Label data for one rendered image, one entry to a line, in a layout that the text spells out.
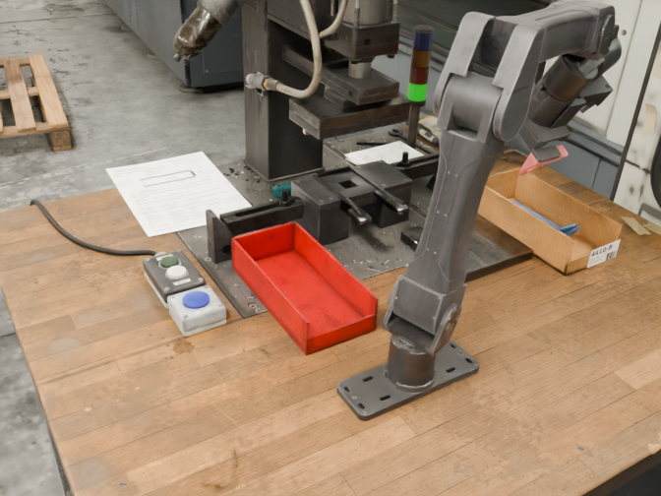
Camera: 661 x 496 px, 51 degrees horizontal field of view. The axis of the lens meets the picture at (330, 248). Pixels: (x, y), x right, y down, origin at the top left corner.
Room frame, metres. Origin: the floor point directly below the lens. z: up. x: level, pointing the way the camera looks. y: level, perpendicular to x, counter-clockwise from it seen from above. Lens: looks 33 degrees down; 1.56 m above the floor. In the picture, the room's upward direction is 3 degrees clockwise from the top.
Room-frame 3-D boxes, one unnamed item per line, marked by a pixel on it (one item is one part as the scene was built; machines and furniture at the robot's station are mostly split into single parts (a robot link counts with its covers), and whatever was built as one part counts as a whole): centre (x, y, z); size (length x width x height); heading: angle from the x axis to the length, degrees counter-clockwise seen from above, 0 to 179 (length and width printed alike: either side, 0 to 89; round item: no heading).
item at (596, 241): (1.12, -0.39, 0.93); 0.25 x 0.13 x 0.08; 33
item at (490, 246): (1.05, -0.24, 0.91); 0.17 x 0.16 x 0.02; 123
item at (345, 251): (1.22, -0.01, 0.88); 0.65 x 0.50 x 0.03; 123
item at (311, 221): (1.14, -0.03, 0.94); 0.20 x 0.10 x 0.07; 123
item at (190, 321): (0.83, 0.20, 0.90); 0.07 x 0.07 x 0.06; 33
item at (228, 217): (1.04, 0.12, 0.95); 0.15 x 0.03 x 0.10; 123
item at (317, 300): (0.89, 0.04, 0.93); 0.25 x 0.12 x 0.06; 33
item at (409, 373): (0.71, -0.12, 0.94); 0.20 x 0.07 x 0.08; 123
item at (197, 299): (0.83, 0.20, 0.93); 0.04 x 0.04 x 0.02
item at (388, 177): (1.14, -0.03, 0.98); 0.20 x 0.10 x 0.01; 123
